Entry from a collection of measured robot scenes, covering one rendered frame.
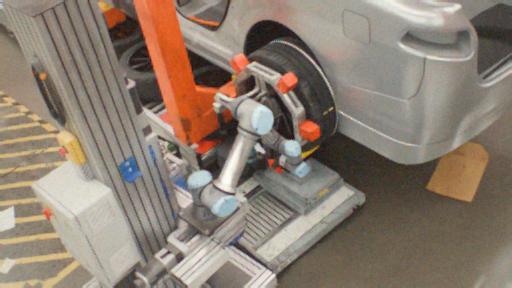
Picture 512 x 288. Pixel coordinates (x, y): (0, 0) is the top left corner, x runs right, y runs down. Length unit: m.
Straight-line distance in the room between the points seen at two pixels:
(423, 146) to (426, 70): 0.47
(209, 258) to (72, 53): 1.15
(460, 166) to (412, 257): 0.86
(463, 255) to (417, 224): 0.35
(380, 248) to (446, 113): 1.16
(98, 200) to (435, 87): 1.55
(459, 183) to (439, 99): 1.39
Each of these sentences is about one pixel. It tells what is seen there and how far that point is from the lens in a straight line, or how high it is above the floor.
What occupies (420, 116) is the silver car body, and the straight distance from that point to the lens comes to 2.80.
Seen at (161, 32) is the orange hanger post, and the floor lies 1.34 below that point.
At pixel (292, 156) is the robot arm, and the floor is 0.96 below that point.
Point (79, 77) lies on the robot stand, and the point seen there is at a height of 1.74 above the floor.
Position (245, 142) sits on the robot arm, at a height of 1.23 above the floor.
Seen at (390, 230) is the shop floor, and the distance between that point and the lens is 3.73.
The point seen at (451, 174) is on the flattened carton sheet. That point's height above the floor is 0.01.
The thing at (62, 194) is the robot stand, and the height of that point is 1.23.
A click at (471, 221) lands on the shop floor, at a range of 3.83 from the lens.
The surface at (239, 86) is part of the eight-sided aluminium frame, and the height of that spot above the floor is 0.93.
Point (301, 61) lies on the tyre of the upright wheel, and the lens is 3.14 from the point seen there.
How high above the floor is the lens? 2.83
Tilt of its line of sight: 40 degrees down
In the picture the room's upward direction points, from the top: 10 degrees counter-clockwise
